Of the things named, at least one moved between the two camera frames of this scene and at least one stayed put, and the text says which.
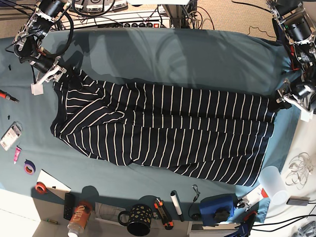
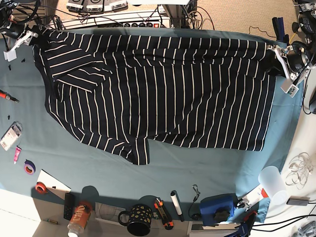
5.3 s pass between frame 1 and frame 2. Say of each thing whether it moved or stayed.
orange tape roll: stayed
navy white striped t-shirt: moved
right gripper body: moved
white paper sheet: stayed
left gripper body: moved
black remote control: stayed
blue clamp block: stayed
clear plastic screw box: stayed
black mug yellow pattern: stayed
